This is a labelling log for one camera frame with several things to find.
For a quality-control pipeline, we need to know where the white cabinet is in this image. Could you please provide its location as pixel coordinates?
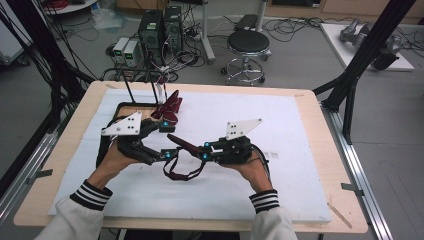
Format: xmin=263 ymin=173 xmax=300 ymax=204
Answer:
xmin=0 ymin=9 xmax=33 ymax=65

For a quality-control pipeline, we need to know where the clear plastic bag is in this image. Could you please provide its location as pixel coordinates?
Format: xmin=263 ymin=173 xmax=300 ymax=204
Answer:
xmin=90 ymin=7 xmax=129 ymax=33

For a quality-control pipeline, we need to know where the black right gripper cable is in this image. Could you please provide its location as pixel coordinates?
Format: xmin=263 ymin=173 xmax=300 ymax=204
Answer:
xmin=250 ymin=144 xmax=271 ymax=178

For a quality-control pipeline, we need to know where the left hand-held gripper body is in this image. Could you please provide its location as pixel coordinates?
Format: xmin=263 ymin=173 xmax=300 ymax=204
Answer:
xmin=100 ymin=111 xmax=161 ymax=165

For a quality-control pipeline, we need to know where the black metal frame stand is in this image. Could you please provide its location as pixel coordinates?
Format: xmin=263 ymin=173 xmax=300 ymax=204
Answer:
xmin=312 ymin=0 xmax=418 ymax=145

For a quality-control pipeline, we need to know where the grey desk leg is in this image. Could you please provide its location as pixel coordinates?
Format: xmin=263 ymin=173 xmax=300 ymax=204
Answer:
xmin=199 ymin=0 xmax=217 ymax=65

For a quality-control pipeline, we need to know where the person's left hand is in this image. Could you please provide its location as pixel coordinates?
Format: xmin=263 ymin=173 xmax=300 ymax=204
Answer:
xmin=87 ymin=142 xmax=140 ymax=192

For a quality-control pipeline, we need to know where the round white table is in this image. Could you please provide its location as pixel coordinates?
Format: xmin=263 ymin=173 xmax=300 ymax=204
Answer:
xmin=42 ymin=0 xmax=100 ymax=16

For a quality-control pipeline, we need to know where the grey metal clip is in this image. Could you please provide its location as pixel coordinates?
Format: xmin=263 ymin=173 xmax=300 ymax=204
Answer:
xmin=340 ymin=182 xmax=365 ymax=198
xmin=26 ymin=167 xmax=54 ymax=186

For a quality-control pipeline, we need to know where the large black computer tower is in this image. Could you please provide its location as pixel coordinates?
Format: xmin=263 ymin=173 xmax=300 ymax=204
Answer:
xmin=137 ymin=9 xmax=165 ymax=67

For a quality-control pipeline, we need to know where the white floor board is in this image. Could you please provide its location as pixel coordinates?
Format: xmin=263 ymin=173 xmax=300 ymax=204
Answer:
xmin=320 ymin=22 xmax=416 ymax=72

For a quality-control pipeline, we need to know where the black frame stand with cables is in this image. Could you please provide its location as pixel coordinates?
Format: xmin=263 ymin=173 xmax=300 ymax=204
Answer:
xmin=0 ymin=0 xmax=97 ymax=132

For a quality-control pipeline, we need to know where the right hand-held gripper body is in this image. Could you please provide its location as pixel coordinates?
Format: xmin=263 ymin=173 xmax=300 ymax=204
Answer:
xmin=214 ymin=118 xmax=263 ymax=166

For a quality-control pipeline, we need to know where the aluminium table rail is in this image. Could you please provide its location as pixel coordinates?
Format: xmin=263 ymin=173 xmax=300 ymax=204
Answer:
xmin=0 ymin=109 xmax=73 ymax=225
xmin=320 ymin=102 xmax=395 ymax=240

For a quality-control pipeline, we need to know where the black round stool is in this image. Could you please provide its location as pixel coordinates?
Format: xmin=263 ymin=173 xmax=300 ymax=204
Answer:
xmin=220 ymin=29 xmax=273 ymax=87

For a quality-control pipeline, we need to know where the grey power supply unit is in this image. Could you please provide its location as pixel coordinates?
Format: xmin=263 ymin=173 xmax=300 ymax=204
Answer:
xmin=123 ymin=40 xmax=141 ymax=68
xmin=112 ymin=36 xmax=131 ymax=66

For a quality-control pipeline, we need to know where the slim black computer tower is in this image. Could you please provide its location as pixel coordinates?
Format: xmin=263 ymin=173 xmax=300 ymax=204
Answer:
xmin=162 ymin=5 xmax=184 ymax=53

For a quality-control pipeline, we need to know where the white foam mat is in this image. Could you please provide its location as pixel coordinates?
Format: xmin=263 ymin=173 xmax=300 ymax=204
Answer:
xmin=48 ymin=88 xmax=333 ymax=224

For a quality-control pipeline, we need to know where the dark red black-strap bow tie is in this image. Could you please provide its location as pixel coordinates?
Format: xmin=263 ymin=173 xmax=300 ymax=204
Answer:
xmin=162 ymin=133 xmax=215 ymax=182

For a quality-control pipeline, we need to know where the thin wooden stick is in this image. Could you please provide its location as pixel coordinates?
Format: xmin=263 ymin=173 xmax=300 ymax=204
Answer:
xmin=327 ymin=201 xmax=354 ymax=230

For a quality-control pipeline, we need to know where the black rack with wooden base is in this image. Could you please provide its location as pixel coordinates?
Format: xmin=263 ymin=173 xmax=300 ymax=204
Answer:
xmin=99 ymin=67 xmax=173 ymax=130

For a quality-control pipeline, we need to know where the person's right hand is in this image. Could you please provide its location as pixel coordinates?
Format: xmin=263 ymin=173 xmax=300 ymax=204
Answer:
xmin=220 ymin=155 xmax=275 ymax=195

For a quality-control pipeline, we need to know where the black flat device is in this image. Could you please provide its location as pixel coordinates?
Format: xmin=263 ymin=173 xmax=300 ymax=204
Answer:
xmin=234 ymin=13 xmax=260 ymax=33

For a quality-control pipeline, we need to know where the tangle of black floor cables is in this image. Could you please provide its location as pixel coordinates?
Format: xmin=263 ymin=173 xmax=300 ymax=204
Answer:
xmin=263 ymin=15 xmax=339 ymax=44

